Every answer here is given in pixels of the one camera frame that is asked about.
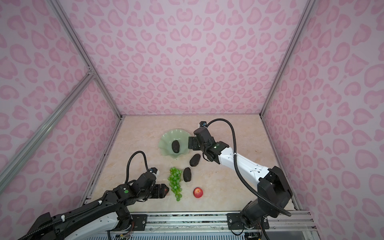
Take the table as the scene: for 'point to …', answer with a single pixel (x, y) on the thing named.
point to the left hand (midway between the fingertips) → (165, 188)
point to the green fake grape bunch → (175, 179)
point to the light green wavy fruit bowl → (165, 145)
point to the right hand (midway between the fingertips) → (196, 138)
